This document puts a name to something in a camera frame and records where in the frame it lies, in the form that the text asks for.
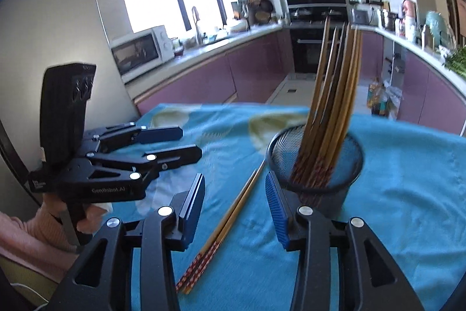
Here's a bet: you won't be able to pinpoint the stainless steel pot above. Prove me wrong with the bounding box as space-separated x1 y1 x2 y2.
380 9 399 31

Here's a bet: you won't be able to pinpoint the blue leaf-print tablecloth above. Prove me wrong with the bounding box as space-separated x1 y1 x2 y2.
78 103 466 311

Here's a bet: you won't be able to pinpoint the person's left hand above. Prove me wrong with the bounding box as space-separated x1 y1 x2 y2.
43 194 112 243

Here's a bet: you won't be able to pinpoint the brown patterned-end chopstick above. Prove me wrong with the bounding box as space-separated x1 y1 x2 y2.
183 161 266 295
176 168 257 290

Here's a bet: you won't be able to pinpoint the bundle of wooden chopsticks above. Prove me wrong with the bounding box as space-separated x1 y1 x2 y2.
291 17 364 195

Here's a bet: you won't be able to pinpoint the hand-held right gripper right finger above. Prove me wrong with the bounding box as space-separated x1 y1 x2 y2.
265 171 425 311

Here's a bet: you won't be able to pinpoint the black mesh utensil holder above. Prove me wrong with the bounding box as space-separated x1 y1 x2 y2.
265 124 365 220

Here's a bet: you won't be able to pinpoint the pale green kitchen appliance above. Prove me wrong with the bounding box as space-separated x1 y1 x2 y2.
425 11 456 49

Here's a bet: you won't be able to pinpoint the green leafy vegetables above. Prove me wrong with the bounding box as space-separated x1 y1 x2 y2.
444 47 466 76

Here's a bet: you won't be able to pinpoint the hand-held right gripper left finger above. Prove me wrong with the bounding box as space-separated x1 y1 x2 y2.
47 173 206 311

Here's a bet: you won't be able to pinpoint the pink kettle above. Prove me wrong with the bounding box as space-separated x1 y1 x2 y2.
400 0 417 24

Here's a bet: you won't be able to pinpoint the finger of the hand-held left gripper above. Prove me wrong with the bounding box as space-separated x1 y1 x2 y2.
84 123 183 153
87 146 202 188

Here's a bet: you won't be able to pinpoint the black frying pan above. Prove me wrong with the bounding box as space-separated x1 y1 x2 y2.
255 0 273 24

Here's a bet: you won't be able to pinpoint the white microwave oven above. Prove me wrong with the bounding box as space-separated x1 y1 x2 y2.
110 25 175 84

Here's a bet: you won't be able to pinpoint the black stove and hood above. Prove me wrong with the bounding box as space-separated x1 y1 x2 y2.
286 0 348 28

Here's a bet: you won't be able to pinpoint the steel sink faucet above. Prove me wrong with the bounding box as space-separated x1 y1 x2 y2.
191 6 204 45

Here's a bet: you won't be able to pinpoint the grey refrigerator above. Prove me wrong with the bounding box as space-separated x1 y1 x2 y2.
0 0 142 210

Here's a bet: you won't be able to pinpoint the yellow cooking oil bottle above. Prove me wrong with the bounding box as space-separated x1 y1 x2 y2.
368 78 383 113

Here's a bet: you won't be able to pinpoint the purple kitchen base cabinets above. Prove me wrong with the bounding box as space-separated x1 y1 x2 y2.
359 30 466 135
135 29 295 115

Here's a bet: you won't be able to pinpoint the person's left forearm pink sleeve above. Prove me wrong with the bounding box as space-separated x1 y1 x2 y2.
0 211 79 282

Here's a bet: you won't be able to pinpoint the black built-in oven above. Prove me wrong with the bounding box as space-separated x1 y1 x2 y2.
289 27 350 74

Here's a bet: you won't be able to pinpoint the white plastic bag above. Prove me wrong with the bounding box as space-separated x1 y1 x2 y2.
386 87 403 120

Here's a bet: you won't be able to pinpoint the silver toaster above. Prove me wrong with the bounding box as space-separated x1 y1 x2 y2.
351 5 379 27

